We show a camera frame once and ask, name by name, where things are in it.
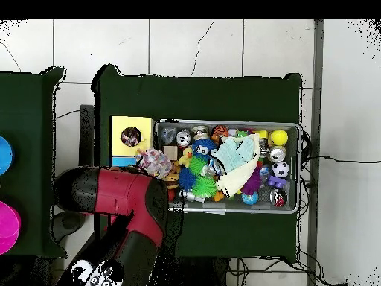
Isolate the confetti print cloth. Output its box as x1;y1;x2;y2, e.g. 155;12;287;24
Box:
135;147;173;179
121;127;143;147

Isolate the light blue muslin cloth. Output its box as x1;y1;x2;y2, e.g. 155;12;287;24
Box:
210;136;257;174

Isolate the cream muslin cloth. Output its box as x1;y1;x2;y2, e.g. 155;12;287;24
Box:
215;133;262;198

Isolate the wooden box with three holes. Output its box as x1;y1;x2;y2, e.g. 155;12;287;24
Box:
108;115;156;168

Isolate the yellow plush duck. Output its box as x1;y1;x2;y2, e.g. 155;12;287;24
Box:
178;147;194;168

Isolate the blue furry monster toy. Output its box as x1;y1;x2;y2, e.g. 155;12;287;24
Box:
191;138;218;158

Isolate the plain wooden cube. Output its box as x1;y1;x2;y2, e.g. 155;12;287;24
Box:
162;144;179;161

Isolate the blue spiky ball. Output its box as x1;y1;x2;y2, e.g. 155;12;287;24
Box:
178;168;198;191

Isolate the green spiky ball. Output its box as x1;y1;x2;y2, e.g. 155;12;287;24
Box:
191;176;219;200

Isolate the orange tiger striped toy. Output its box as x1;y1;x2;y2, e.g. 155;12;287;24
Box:
211;124;229;141

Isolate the dark green table cloth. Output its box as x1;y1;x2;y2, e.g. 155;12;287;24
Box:
92;63;304;263
0;66;68;258

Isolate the black and white soccer ball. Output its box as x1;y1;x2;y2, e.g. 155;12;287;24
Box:
271;161;291;179

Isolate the yellow tennis ball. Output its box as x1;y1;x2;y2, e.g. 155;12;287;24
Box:
269;128;289;147

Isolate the blue round disc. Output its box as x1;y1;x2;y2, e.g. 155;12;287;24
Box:
0;135;15;177

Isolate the magenta round disc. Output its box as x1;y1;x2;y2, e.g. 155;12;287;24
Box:
0;200;22;255

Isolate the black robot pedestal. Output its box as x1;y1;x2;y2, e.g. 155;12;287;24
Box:
160;257;228;286

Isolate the black floor cable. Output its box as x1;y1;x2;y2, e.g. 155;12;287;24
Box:
300;154;381;164

